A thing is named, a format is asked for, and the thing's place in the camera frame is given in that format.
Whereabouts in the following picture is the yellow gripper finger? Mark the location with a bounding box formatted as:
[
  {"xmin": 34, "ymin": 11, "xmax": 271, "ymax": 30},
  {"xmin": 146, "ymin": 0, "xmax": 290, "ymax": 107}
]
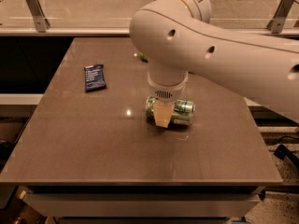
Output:
[{"xmin": 153, "ymin": 101, "xmax": 173, "ymax": 128}]

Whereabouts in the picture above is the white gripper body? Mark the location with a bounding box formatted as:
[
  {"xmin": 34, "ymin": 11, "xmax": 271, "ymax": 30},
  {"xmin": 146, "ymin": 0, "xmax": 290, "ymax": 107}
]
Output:
[{"xmin": 148, "ymin": 72, "xmax": 188, "ymax": 103}]

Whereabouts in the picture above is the green soda can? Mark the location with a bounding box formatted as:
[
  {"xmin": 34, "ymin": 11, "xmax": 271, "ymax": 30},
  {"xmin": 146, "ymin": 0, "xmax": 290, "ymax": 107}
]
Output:
[{"xmin": 145, "ymin": 97, "xmax": 195, "ymax": 126}]

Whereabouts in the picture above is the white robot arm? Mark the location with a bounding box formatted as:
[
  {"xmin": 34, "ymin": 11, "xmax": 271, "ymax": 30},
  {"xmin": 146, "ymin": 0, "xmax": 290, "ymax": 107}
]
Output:
[{"xmin": 129, "ymin": 0, "xmax": 299, "ymax": 122}]

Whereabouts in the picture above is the green snack bag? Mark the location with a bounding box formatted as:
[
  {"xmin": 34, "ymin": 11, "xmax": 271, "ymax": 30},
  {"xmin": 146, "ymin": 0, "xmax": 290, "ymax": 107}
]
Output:
[{"xmin": 139, "ymin": 52, "xmax": 149, "ymax": 63}]

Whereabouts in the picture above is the blue snack bar wrapper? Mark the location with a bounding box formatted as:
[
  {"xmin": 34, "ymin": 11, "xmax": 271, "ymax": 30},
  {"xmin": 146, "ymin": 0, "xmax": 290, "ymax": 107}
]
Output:
[{"xmin": 84, "ymin": 64, "xmax": 107, "ymax": 92}]

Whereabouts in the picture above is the glass barrier panel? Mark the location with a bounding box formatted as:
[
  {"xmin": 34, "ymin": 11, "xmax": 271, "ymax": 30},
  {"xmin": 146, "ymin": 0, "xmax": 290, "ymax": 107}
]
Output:
[{"xmin": 0, "ymin": 0, "xmax": 281, "ymax": 29}]

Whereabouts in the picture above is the black cable on floor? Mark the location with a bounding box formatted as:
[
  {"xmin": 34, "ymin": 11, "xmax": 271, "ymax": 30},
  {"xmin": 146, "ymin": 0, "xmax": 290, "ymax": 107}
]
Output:
[{"xmin": 268, "ymin": 135, "xmax": 299, "ymax": 170}]

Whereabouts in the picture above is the right metal bracket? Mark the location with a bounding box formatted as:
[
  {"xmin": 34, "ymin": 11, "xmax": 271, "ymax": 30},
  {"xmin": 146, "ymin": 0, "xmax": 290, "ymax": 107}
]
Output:
[{"xmin": 267, "ymin": 0, "xmax": 295, "ymax": 34}]

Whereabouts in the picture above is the left metal bracket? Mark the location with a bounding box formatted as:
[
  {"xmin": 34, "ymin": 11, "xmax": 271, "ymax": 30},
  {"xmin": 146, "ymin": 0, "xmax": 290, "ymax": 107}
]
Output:
[{"xmin": 25, "ymin": 0, "xmax": 50, "ymax": 33}]

